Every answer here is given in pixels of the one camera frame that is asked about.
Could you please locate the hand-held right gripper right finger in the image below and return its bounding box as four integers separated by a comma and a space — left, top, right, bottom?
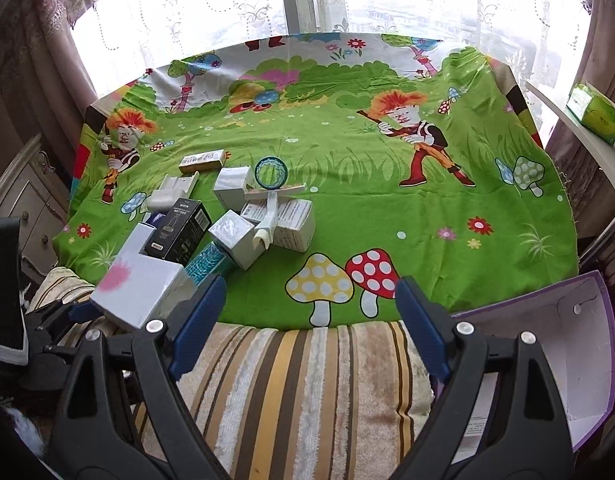
387, 276, 574, 480

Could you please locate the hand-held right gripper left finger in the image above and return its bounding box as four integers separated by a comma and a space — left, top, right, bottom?
48, 275, 228, 480

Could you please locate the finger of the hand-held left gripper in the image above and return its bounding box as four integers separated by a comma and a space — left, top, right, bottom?
25, 302, 108, 361

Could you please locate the teal patterned box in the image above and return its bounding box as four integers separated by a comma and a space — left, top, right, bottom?
184, 241, 236, 286

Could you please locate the large white pink-spotted box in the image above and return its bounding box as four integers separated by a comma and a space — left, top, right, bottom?
89, 222, 198, 332

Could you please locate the white cube box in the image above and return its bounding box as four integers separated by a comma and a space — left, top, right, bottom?
212, 165, 256, 208
208, 209, 258, 270

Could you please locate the black product box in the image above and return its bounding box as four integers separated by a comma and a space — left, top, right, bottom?
144, 199, 212, 265

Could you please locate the white plastic dispenser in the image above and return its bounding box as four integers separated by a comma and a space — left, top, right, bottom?
252, 192, 291, 251

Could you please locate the white rectangular box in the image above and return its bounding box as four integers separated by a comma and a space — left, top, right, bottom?
270, 220, 316, 254

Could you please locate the white plastic holder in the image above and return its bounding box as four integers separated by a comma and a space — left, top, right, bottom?
146, 172, 201, 213

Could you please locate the purple white cardboard box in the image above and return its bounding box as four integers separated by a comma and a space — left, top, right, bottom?
430, 270, 615, 466

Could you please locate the small white labelled box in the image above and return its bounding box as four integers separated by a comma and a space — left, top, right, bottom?
240, 199, 314, 227

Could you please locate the gold white long box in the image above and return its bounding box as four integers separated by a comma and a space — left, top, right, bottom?
179, 149, 229, 171

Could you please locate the beige bedside cabinet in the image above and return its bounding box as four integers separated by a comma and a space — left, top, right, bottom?
0, 135, 71, 281

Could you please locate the striped towel blanket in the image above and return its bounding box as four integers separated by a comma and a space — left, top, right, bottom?
28, 266, 435, 480

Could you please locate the green cartoon printed sheet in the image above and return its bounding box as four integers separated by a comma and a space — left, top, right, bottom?
52, 32, 581, 331

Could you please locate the brown patterned drape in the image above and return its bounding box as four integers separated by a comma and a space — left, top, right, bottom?
0, 0, 101, 171

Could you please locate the white curved shelf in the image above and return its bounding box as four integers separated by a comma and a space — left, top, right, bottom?
525, 80, 615, 173

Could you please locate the green tissue box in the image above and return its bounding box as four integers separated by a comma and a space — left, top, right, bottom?
566, 81, 615, 147

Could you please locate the white lace curtain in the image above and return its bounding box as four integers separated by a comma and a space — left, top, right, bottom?
70, 0, 595, 78

